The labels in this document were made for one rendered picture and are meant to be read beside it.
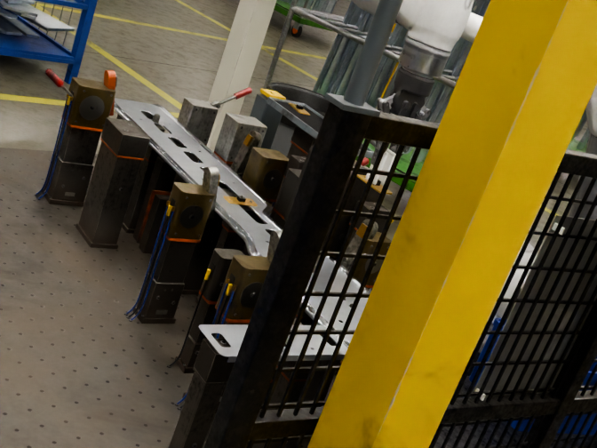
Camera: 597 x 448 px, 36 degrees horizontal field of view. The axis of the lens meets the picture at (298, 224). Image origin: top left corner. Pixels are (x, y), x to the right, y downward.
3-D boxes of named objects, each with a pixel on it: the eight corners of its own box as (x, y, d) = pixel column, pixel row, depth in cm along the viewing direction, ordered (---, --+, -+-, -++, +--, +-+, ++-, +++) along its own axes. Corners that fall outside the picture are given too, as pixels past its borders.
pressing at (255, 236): (94, 96, 270) (95, 92, 270) (161, 108, 284) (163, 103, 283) (351, 359, 170) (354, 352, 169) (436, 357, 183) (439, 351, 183)
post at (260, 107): (212, 220, 292) (255, 92, 277) (232, 222, 296) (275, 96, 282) (223, 232, 286) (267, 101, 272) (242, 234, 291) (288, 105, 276)
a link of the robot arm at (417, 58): (397, 32, 176) (386, 61, 178) (427, 47, 170) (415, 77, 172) (430, 41, 182) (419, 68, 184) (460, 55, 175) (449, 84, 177)
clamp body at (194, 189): (120, 311, 218) (161, 180, 207) (163, 311, 226) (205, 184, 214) (130, 325, 214) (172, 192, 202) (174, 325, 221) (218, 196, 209)
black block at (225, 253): (162, 362, 204) (200, 246, 194) (200, 361, 210) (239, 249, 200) (171, 375, 200) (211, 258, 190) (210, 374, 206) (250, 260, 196)
